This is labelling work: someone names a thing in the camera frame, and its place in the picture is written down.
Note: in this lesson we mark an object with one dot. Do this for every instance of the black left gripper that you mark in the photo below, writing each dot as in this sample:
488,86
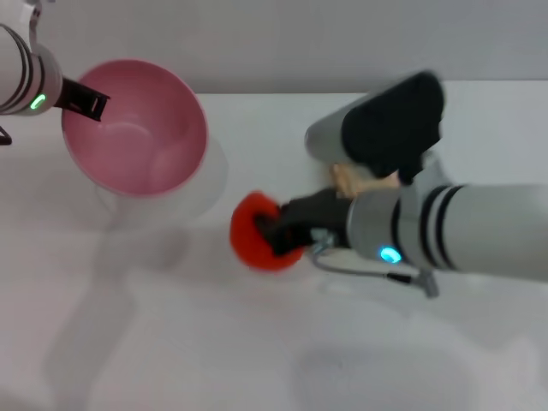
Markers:
70,94

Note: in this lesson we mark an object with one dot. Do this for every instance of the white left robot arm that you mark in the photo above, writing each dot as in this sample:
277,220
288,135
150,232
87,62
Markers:
21,73

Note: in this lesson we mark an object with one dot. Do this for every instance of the toasted bread loaf toy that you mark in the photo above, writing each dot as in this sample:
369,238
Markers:
355,180

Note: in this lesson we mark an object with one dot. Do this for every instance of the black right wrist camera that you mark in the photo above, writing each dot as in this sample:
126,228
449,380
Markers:
385,120

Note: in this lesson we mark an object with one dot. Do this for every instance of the pink plastic bowl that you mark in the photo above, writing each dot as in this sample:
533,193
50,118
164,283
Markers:
141,128

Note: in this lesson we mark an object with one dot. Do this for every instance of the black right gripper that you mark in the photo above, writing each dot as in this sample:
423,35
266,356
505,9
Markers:
317,218

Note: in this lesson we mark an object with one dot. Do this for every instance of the orange toy fruit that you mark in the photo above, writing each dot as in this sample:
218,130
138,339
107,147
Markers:
248,248

